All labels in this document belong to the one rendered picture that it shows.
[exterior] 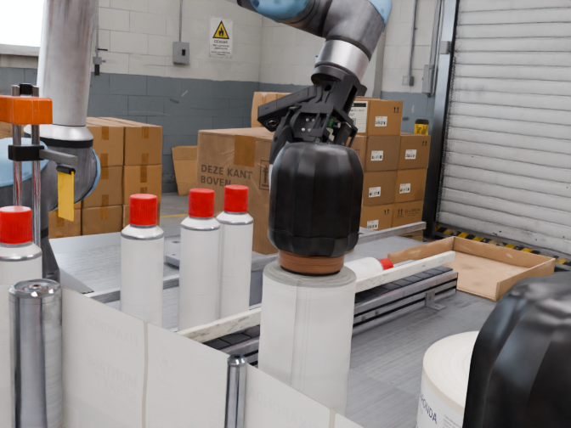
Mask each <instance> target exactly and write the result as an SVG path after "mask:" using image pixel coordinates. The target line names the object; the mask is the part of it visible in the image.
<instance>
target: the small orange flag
mask: <svg viewBox="0 0 571 428"><path fill-rule="evenodd" d="M56 170H57V171H58V189H59V217H63V218H64V219H67V220H70V221H74V174H75V172H76V170H75V169H74V168H72V167H68V166H62V165H57V166H56Z"/></svg>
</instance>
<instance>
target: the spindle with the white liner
mask: <svg viewBox="0 0 571 428"><path fill-rule="evenodd" d="M363 185H364V171H363V167H362V165H361V162H360V159H359V157H358V154H357V153H356V151H355V150H353V149H351V148H349V147H345V146H341V145H338V144H329V143H320V142H300V143H291V144H286V145H285V146H284V147H283V148H282V150H281V151H280V152H279V154H278V156H277V158H276V160H275V162H274V164H273V168H272V172H271V184H270V198H269V228H268V237H269V240H270V242H271V243H272V245H273V246H274V247H275V248H277V249H279V255H278V261H274V262H271V263H269V264H268V265H266V266H265V268H264V270H263V298H262V306H261V326H260V341H259V350H258V369H260V370H261V371H263V370H264V371H266V372H268V373H270V374H271V375H273V376H274V377H276V378H278V379H280V380H282V381H284V382H285V383H286V384H288V385H290V386H293V387H294V388H296V389H298V390H299V391H301V392H303V393H305V394H307V395H308V396H310V397H311V398H313V399H315V400H317V401H318V402H320V403H322V404H324V405H325V406H326V407H328V408H331V409H332V410H334V411H336V412H338V413H339V414H341V415H343V416H344V417H345V410H346V404H347V390H348V371H349V364H350V352H351V337H352V330H353V309H354V296H355V288H356V281H357V276H356V274H355V272H354V271H353V270H352V269H350V268H349V267H346V266H344V255H345V251H351V250H352V249H353V248H354V247H355V246H356V245H357V243H358V240H359V225H360V215H361V206H362V195H363Z"/></svg>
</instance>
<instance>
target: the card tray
mask: <svg viewBox="0 0 571 428"><path fill-rule="evenodd" d="M448 251H454V252H455V261H454V262H450V263H447V264H444V265H442V266H444V267H447V268H453V270H454V271H457V272H458V281H457V288H456V290H458V291H461V292H464V293H467V294H471V295H474V296H479V297H482V298H485V299H489V300H492V301H498V300H499V299H500V298H501V297H502V296H503V295H504V294H505V293H506V291H507V290H508V289H509V288H510V287H512V286H513V285H514V284H515V283H516V282H517V281H519V280H521V279H525V278H528V277H544V276H549V275H552V274H553V273H554V268H555V262H556V258H551V257H548V256H541V255H536V254H532V253H528V252H524V251H517V250H513V249H509V248H506V247H501V246H498V245H491V244H486V243H483V242H478V241H474V240H470V239H463V238H459V237H455V236H452V237H449V238H446V239H440V240H437V241H433V242H430V243H426V244H423V245H418V246H414V247H410V248H408V249H404V250H401V251H395V252H392V253H388V254H387V259H389V260H390V261H391V262H392V263H393V265H394V264H397V263H401V262H406V261H408V260H421V259H425V258H428V257H430V256H436V255H439V254H442V253H445V252H448Z"/></svg>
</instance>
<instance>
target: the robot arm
mask: <svg viewBox="0 0 571 428"><path fill-rule="evenodd" d="M225 1H228V2H230V3H234V4H236V5H239V6H241V7H242V8H246V9H249V10H251V11H253V12H256V13H258V14H261V15H263V16H264V17H266V18H268V19H271V20H273V21H274V22H277V23H282V24H285V25H289V26H291V27H294V28H297V29H298V30H301V31H305V32H307V33H310V34H313V35H315V36H317V37H322V38H324V39H325V43H324V45H323V47H322V49H321V51H320V53H319V57H318V58H317V60H316V62H315V65H314V71H313V74H312V75H311V81H312V83H313V85H312V86H309V87H305V88H304V89H301V90H299V91H296V92H294V93H290V94H288V95H286V96H284V97H281V98H279V99H276V100H273V101H270V102H268V103H266V104H262V105H260V106H258V107H257V121H258V122H259V123H261V124H262V125H263V126H264V127H265V128H266V129H267V130H269V131H270V132H275V133H274V136H273V139H272V143H271V149H270V155H269V164H270V165H269V193H270V184H271V172H272V168H273V164H274V162H275V160H276V158H277V156H278V154H279V152H280V151H281V150H282V148H283V147H284V146H285V145H286V144H291V143H300V142H320V143H329V144H338V145H341V146H345V145H346V143H347V141H348V138H349V137H350V138H351V140H350V142H349V145H348V147H349V148H351V146H352V144H353V141H354V139H355V136H356V134H357V131H358V128H357V127H356V126H355V125H354V124H353V120H352V119H351V118H350V117H349V116H348V114H349V112H350V110H351V108H352V106H353V102H354V100H355V98H356V96H360V97H364V96H365V93H366V91H367V89H368V88H367V87H366V86H364V85H362V84H361V81H362V79H363V76H364V74H365V71H366V69H367V67H368V64H369V63H370V60H371V57H372V55H373V53H374V51H375V49H376V45H377V43H378V42H379V39H380V37H381V35H382V33H383V32H384V30H385V28H386V23H387V19H388V17H389V15H390V12H391V10H392V1H391V0H225ZM97 7H98V0H43V10H42V30H41V41H40V52H39V62H38V72H37V87H39V97H42V98H49V99H52V100H53V123H52V124H51V125H40V145H44V147H45V149H48V150H52V151H56V152H60V153H64V154H68V155H74V156H77V165H74V166H69V165H66V164H62V163H59V162H55V161H51V160H40V182H41V249H42V278H43V279H51V280H54V281H57V282H58V283H59V284H60V270H59V265H58V263H57V261H56V258H55V255H54V252H53V249H52V246H51V244H50V242H49V238H48V213H49V212H50V211H54V210H57V209H59V189H58V171H57V170H56V166H57V165H62V166H68V167H72V168H74V169H75V170H76V172H75V174H74V205H75V204H76V203H78V202H79V201H81V200H83V199H84V198H86V197H87V196H89V195H90V194H91V193H92V192H93V190H94V189H95V188H96V186H97V184H98V182H99V177H100V163H99V157H98V156H97V155H96V154H95V152H94V149H93V134H92V133H91V132H90V131H89V130H88V129H87V127H86V120H87V111H88V95H89V86H90V76H91V68H92V59H93V42H94V33H95V25H96V15H97ZM346 122H347V123H348V124H349V125H350V126H351V127H350V126H349V125H348V124H347V123H346ZM9 144H13V141H12V138H5V139H0V208H2V207H6V206H14V185H13V161H12V160H9V159H8V145H9ZM22 200H23V206H24V207H29V208H31V210H32V202H31V161H22Z"/></svg>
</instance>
